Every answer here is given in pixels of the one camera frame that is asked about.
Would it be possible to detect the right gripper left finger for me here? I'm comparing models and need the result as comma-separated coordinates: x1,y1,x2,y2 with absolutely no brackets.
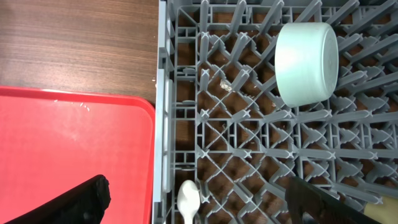
7,174,111,224

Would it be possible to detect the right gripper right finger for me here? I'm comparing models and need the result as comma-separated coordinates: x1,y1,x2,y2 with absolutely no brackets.
285,177,379,223

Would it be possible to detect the white plastic spoon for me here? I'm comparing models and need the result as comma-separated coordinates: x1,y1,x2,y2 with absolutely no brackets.
177,180,200,224

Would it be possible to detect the mint green bowl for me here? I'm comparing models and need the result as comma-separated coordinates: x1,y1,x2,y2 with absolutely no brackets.
274,22,339,108

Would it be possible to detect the grey dishwasher rack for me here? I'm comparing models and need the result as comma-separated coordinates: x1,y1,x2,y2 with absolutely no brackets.
152,0,397,223

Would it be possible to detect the red serving tray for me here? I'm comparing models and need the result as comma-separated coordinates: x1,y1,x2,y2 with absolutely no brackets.
1,86,155,223

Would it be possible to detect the yellow plastic cup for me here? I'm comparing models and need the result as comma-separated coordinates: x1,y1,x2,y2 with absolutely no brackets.
364,196,398,224

